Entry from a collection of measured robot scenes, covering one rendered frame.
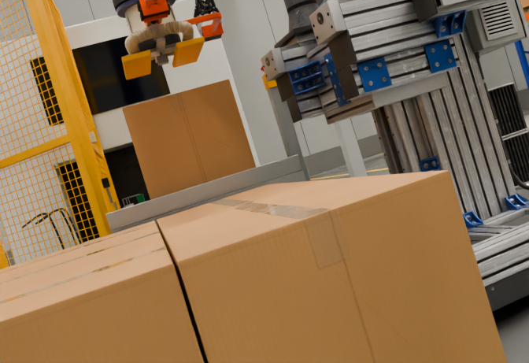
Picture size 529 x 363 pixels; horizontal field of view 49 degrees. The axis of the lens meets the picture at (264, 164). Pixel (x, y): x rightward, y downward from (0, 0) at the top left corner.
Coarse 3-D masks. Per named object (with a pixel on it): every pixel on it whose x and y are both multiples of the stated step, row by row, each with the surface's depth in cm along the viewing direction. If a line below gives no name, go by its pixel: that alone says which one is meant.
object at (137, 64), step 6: (132, 54) 194; (138, 54) 194; (144, 54) 195; (150, 54) 195; (126, 60) 193; (132, 60) 194; (138, 60) 197; (144, 60) 200; (150, 60) 203; (126, 66) 201; (132, 66) 204; (138, 66) 207; (144, 66) 210; (150, 66) 214; (126, 72) 212; (132, 72) 215; (138, 72) 218; (144, 72) 222; (150, 72) 226; (126, 78) 223; (132, 78) 226
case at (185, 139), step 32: (192, 96) 208; (224, 96) 211; (128, 128) 203; (160, 128) 205; (192, 128) 208; (224, 128) 210; (160, 160) 205; (192, 160) 207; (224, 160) 209; (160, 192) 204
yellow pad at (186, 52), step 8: (192, 40) 198; (200, 40) 198; (176, 48) 199; (184, 48) 200; (192, 48) 204; (200, 48) 208; (176, 56) 210; (184, 56) 213; (192, 56) 218; (176, 64) 224; (184, 64) 229
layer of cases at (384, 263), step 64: (256, 192) 168; (320, 192) 105; (384, 192) 78; (448, 192) 80; (64, 256) 148; (128, 256) 97; (192, 256) 73; (256, 256) 74; (320, 256) 76; (384, 256) 78; (448, 256) 80; (0, 320) 68; (64, 320) 69; (128, 320) 70; (192, 320) 91; (256, 320) 74; (320, 320) 76; (384, 320) 77; (448, 320) 79
